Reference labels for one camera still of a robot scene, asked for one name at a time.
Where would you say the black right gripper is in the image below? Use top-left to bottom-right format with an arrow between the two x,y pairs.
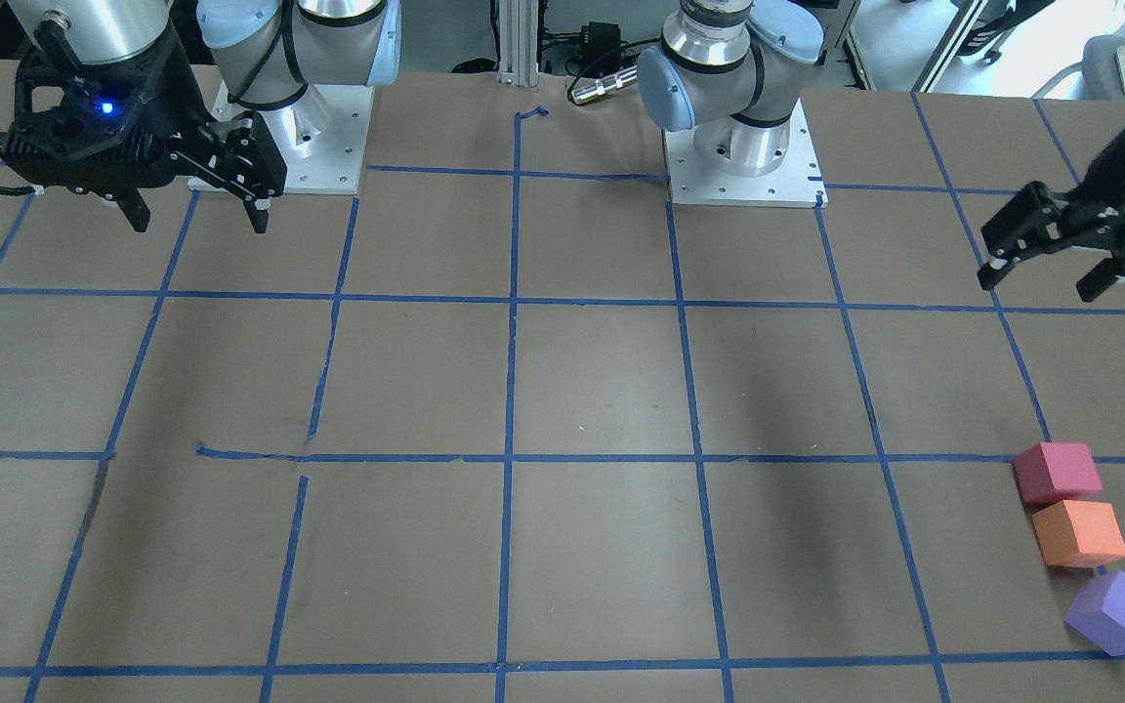
1,20 -> 287,234

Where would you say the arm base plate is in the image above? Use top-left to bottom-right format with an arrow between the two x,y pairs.
259,84 -> 376,195
662,100 -> 829,209

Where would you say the purple foam cube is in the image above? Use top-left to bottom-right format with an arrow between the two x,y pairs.
1065,570 -> 1125,657

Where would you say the aluminium frame post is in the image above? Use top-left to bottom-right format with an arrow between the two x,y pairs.
494,0 -> 543,92

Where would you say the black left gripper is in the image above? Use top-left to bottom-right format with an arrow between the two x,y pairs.
977,128 -> 1125,303

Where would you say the red foam cube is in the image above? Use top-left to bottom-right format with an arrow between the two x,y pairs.
1013,441 -> 1104,506

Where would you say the orange foam cube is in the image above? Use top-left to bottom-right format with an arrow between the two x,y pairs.
1031,501 -> 1125,568

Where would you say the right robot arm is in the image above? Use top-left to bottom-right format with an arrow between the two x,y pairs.
0,1 -> 401,234

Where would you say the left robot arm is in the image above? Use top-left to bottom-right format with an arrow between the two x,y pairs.
637,1 -> 1125,301

